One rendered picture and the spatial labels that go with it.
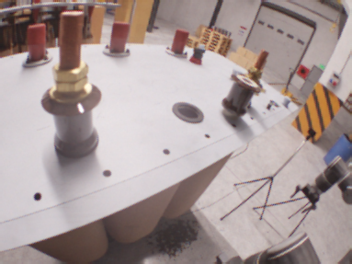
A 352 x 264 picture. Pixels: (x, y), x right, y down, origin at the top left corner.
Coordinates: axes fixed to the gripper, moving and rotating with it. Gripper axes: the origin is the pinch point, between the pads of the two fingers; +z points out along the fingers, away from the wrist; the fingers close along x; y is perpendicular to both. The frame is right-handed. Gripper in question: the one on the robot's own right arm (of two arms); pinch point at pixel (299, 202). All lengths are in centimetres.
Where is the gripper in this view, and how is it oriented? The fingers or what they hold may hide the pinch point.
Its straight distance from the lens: 121.7
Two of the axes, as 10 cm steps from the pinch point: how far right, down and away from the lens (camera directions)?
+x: -4.7, -6.6, 5.8
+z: -2.7, 7.4, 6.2
